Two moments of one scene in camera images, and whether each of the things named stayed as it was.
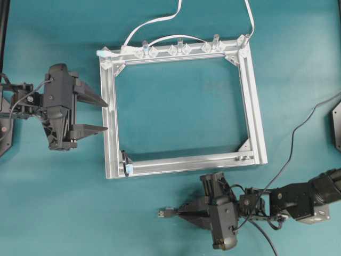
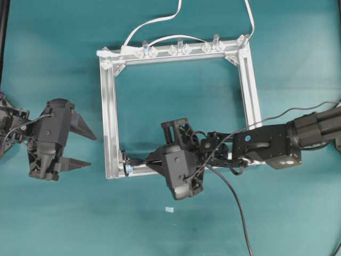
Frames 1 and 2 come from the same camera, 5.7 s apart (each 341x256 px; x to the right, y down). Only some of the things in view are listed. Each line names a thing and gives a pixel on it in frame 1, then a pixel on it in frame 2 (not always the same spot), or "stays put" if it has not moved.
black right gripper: (217, 190) to (179, 133)
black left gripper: (59, 107) to (46, 152)
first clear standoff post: (145, 49) stays put
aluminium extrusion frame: (239, 49) stays put
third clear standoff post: (216, 45) stays put
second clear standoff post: (180, 48) stays put
